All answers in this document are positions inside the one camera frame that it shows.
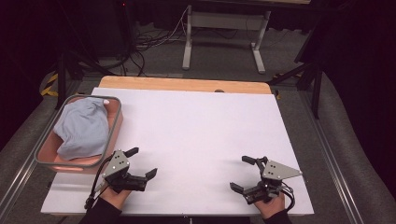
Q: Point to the pink basin with grey rim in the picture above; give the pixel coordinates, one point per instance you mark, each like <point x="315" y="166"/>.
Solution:
<point x="49" y="152"/>

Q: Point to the person's right hand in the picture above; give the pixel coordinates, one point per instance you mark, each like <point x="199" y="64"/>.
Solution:
<point x="269" y="207"/>

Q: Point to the white table sheet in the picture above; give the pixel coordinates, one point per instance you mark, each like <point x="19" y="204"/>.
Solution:
<point x="199" y="130"/>

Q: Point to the yellow black floor tape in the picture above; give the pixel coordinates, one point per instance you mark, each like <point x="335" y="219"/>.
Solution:
<point x="49" y="85"/>

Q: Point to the light blue cloth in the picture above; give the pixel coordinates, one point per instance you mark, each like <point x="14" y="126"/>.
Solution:
<point x="82" y="129"/>

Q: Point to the person's left hand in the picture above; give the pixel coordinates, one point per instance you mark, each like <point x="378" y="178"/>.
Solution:
<point x="114" y="196"/>

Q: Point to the aluminium floor rail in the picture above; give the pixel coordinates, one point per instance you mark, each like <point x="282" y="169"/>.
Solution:
<point x="333" y="168"/>
<point x="18" y="183"/>

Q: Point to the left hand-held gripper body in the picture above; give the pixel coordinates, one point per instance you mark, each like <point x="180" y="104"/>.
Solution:
<point x="120" y="169"/>

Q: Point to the black metal stand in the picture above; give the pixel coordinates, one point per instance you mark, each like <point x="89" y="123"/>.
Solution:
<point x="62" y="77"/>
<point x="311" y="81"/>

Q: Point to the white metal desk frame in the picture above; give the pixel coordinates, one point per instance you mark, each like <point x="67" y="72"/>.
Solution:
<point x="226" y="21"/>

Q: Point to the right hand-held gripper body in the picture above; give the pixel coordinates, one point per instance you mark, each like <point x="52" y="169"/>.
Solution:
<point x="269" y="180"/>

